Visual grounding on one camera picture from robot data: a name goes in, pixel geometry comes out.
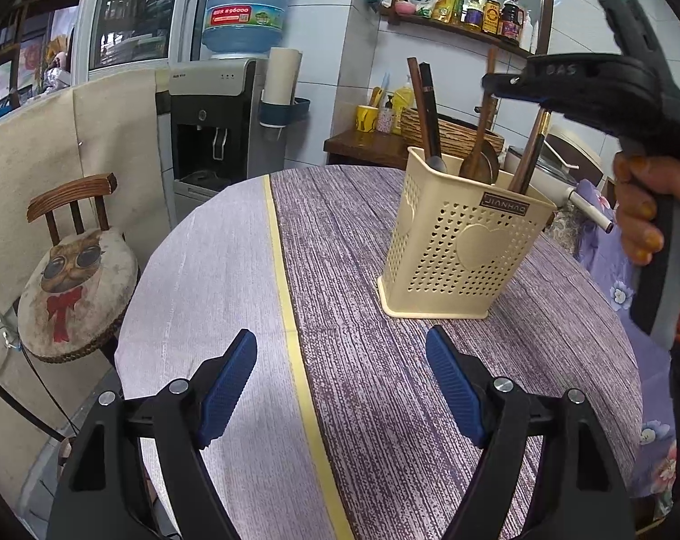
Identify person's right hand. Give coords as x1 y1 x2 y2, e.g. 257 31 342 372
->
612 153 680 264

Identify brown wooden chopstick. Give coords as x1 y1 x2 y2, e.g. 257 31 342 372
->
517 109 553 195
482 45 501 125
406 57 435 162

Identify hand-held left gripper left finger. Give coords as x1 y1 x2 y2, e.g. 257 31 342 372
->
46 328 259 540

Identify toothbrushes in cup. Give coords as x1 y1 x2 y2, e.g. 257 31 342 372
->
370 72 392 108

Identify purple woven tablecloth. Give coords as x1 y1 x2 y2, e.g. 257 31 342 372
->
269 164 645 540

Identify wooden handled spoon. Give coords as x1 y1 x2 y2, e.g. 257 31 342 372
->
458 107 488 182

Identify purple floral cloth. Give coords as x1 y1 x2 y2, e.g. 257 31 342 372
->
575 179 679 521

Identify white lidded frying pan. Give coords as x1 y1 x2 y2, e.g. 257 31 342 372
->
504 146 614 233

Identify white tablecloth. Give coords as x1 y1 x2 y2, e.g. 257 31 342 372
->
115 174 342 540

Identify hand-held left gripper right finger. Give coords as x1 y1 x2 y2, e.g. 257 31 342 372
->
426 325 638 540

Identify dark soy sauce bottle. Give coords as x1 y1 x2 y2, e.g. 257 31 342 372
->
500 0 524 44

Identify black boom stand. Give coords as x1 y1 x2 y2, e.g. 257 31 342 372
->
0 361 77 441

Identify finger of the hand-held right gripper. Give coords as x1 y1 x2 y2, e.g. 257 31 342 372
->
482 69 550 110

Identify paper towel roll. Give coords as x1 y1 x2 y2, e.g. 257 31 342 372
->
264 46 305 108

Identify cream plastic utensil holder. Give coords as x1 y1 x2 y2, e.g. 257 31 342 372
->
377 146 560 319

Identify wicker wash basin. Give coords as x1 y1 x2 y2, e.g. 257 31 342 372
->
401 107 505 151

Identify brown white rice cooker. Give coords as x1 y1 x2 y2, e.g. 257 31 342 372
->
544 124 606 182

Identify dark wooden counter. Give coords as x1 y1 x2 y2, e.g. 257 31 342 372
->
324 129 415 171

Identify cluttered storage shelf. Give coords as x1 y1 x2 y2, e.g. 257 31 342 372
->
0 0 89 131

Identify wooden framed mirror shelf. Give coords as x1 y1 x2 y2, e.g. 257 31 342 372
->
386 0 563 60

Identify yellow soap dispenser bottle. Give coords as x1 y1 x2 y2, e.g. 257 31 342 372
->
393 81 415 125

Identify blue water bottle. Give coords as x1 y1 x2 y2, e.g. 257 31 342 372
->
201 0 299 60

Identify beige cloth cover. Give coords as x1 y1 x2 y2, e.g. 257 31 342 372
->
0 70 176 446

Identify grey water dispenser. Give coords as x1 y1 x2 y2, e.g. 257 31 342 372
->
168 58 266 199

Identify yellow cup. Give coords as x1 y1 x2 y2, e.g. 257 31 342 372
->
356 104 382 134

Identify aluminium framed window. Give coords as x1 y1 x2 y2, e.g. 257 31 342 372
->
86 0 187 72

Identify blue-grey roll holder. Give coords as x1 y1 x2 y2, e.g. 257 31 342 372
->
259 97 310 128

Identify white power adapter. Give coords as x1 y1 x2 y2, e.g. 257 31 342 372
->
0 308 21 351

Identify round cat print cushion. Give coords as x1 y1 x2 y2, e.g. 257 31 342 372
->
16 228 141 365

